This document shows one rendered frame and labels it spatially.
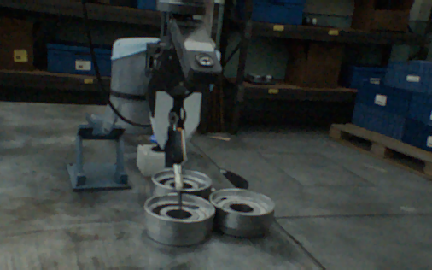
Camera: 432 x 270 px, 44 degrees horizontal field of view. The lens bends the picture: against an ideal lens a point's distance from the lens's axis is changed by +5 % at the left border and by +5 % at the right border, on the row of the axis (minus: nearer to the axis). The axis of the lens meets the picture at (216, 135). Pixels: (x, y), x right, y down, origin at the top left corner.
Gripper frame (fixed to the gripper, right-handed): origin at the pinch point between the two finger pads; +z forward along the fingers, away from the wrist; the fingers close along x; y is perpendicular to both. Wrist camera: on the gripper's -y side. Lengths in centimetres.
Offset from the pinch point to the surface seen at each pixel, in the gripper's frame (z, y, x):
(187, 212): 10.5, -2.2, -2.5
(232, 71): 45, 401, -180
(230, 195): 10.1, 2.8, -11.7
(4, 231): 13.1, 1.3, 22.1
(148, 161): 9.9, 20.5, -1.6
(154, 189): 10.3, 7.1, 0.5
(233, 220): 10.2, -6.3, -8.4
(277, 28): -2, 341, -192
